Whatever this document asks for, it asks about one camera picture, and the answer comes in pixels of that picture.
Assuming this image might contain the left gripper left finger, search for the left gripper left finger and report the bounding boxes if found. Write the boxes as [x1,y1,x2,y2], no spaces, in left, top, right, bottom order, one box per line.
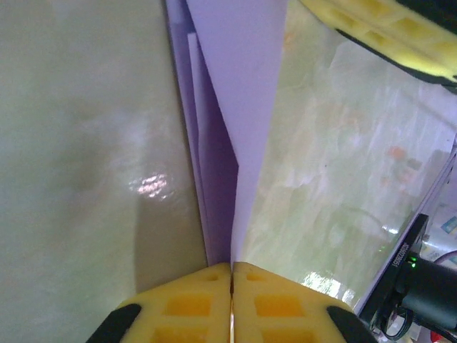
[84,262,233,343]

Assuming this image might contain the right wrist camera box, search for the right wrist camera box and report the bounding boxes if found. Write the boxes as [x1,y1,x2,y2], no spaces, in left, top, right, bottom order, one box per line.
[356,213,429,322]

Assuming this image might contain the lavender white paper sheet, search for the lavender white paper sheet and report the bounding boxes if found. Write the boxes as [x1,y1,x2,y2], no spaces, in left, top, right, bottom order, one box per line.
[164,0,288,268]

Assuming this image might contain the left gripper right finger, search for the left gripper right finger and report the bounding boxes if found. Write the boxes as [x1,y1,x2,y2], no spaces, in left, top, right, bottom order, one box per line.
[232,262,376,343]

